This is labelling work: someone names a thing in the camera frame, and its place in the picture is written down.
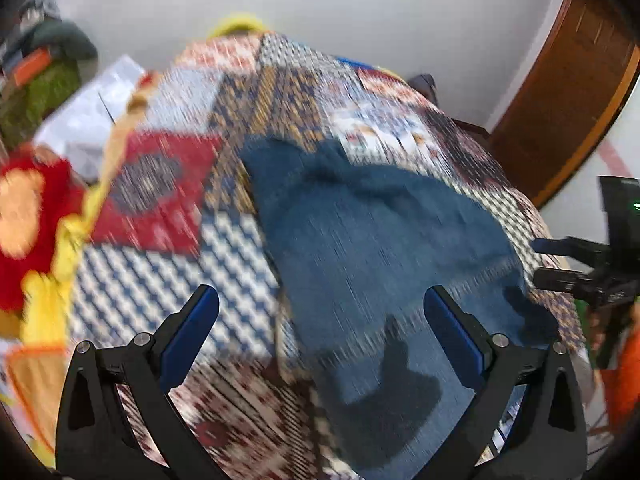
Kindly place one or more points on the green cloth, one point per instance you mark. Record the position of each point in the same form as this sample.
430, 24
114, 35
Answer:
40, 95

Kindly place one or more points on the brown wooden door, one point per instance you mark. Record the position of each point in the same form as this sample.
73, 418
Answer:
565, 85

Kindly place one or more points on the orange trimmed pouch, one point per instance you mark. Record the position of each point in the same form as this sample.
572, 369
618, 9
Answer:
35, 395

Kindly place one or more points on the blue denim jacket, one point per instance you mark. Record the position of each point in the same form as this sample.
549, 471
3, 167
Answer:
360, 240

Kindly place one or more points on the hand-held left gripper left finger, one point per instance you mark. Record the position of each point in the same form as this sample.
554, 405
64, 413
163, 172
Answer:
192, 330

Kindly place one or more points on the person's right forearm orange sleeve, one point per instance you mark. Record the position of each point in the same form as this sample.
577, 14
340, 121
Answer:
625, 375

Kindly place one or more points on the dark teal cloth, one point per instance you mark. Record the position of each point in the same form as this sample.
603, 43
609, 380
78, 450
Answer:
65, 37

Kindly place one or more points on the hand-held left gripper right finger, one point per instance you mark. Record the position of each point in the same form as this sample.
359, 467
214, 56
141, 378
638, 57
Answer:
452, 331

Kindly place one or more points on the patchwork printed blanket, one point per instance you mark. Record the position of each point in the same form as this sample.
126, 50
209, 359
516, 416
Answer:
150, 270

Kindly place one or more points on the orange box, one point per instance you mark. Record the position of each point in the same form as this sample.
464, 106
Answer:
32, 66

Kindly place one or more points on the red yellow blanket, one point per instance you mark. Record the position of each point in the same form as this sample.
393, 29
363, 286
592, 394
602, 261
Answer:
30, 210

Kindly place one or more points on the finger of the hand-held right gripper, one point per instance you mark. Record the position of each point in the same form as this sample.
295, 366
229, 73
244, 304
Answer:
565, 246
560, 280

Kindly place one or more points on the yellow pillow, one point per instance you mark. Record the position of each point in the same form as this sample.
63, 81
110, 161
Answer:
240, 24

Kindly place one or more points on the white plastic bag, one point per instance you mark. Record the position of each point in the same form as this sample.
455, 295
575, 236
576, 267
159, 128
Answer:
85, 115

